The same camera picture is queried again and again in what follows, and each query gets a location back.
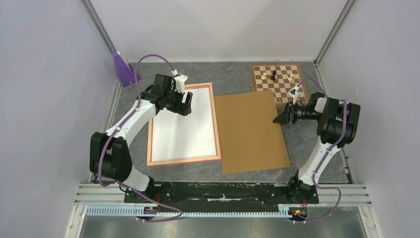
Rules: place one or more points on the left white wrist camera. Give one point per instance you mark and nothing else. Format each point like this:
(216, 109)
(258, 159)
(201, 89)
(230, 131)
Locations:
(179, 81)

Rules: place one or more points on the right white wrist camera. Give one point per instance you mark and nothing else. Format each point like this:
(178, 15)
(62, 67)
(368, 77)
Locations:
(294, 93)

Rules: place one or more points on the black chess piece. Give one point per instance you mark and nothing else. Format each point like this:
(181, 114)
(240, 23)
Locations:
(273, 75)

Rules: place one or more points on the aluminium rail frame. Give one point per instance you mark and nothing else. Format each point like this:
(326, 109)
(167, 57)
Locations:
(94, 200)

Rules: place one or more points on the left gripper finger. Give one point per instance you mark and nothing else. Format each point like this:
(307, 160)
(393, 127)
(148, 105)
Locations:
(185, 109)
(188, 98)

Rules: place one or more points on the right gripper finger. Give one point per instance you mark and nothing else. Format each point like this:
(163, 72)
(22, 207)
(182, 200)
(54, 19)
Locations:
(289, 108)
(283, 119)

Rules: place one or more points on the purple plastic wedge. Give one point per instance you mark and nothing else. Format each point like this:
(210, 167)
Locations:
(125, 71)

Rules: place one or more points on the colourful printed photo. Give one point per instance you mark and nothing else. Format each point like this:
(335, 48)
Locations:
(183, 131)

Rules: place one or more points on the wooden chessboard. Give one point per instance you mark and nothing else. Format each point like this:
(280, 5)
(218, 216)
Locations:
(280, 86)

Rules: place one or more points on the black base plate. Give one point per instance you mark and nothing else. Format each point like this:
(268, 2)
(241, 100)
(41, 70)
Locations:
(215, 197)

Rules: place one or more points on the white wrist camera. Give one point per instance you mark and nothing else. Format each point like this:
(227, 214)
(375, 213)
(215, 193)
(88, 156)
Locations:
(179, 81)
(294, 93)

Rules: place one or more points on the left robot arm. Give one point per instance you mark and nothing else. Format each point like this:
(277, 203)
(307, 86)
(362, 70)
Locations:
(109, 151)

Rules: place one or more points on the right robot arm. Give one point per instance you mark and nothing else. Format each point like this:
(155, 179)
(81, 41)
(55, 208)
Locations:
(337, 123)

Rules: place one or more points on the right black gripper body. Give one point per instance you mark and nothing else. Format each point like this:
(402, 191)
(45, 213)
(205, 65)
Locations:
(302, 113)

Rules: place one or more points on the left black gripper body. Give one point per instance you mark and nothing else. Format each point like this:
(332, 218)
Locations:
(174, 100)

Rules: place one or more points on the brown cardboard backing board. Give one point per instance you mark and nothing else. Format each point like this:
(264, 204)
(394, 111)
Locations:
(249, 139)

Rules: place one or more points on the wooden picture frame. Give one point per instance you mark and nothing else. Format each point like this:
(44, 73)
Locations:
(216, 131)

